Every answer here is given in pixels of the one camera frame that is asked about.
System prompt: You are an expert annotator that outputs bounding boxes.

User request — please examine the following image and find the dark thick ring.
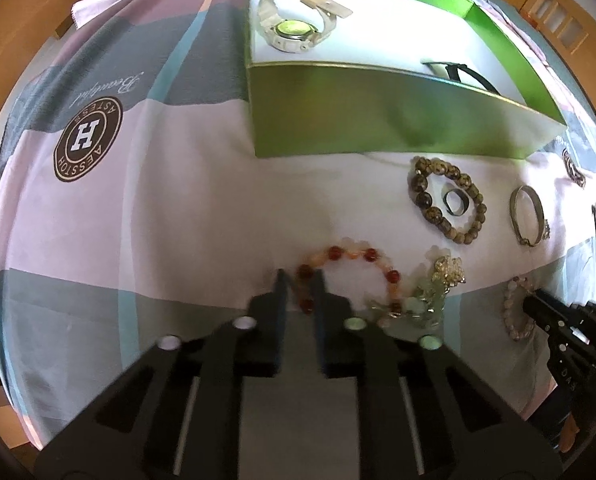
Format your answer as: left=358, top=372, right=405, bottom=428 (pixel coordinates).
left=440, top=187, right=471, bottom=218

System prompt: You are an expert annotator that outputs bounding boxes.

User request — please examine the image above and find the wooden cabinet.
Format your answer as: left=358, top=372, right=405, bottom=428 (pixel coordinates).
left=493, top=0, right=596, bottom=58

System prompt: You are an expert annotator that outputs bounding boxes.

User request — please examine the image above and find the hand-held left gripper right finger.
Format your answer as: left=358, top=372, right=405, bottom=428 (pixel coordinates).
left=312, top=269, right=564, bottom=480

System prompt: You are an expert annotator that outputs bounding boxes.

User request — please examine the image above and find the silver bangle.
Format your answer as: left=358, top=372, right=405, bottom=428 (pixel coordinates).
left=509, top=185, right=552, bottom=247

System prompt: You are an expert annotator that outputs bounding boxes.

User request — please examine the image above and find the person's right hand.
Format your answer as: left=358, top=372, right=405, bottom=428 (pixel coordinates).
left=559, top=410, right=580, bottom=455

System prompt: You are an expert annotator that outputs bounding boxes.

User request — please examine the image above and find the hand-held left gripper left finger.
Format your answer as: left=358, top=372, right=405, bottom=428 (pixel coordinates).
left=35, top=269, right=289, bottom=480

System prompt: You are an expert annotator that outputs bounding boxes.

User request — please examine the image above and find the pink bead bracelet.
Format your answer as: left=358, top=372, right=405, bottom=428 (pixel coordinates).
left=502, top=276, right=538, bottom=342

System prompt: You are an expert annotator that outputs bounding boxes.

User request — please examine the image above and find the red orange bead bracelet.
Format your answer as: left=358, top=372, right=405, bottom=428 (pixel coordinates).
left=295, top=240, right=403, bottom=318

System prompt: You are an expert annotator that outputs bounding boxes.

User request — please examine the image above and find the jade gold charm bracelet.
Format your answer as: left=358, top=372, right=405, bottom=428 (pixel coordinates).
left=368, top=246, right=466, bottom=331

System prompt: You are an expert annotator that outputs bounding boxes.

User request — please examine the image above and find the black wristband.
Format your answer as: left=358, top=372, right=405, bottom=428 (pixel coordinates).
left=422, top=60, right=501, bottom=96

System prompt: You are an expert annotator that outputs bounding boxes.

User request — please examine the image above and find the brown bead bracelet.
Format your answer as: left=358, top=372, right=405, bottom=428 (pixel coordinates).
left=409, top=156, right=487, bottom=247

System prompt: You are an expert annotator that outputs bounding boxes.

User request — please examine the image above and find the white wrist watch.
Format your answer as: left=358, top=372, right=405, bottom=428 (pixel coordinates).
left=255, top=0, right=353, bottom=55

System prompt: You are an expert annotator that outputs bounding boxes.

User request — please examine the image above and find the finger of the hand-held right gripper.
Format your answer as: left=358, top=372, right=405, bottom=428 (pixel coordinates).
left=522, top=287, right=586, bottom=333

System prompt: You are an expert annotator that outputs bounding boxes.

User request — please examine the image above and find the green cardboard box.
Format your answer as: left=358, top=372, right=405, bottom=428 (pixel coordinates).
left=245, top=0, right=569, bottom=161

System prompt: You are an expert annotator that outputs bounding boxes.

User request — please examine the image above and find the pink grey printed bed sheet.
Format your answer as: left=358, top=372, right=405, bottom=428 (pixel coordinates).
left=0, top=0, right=596, bottom=453

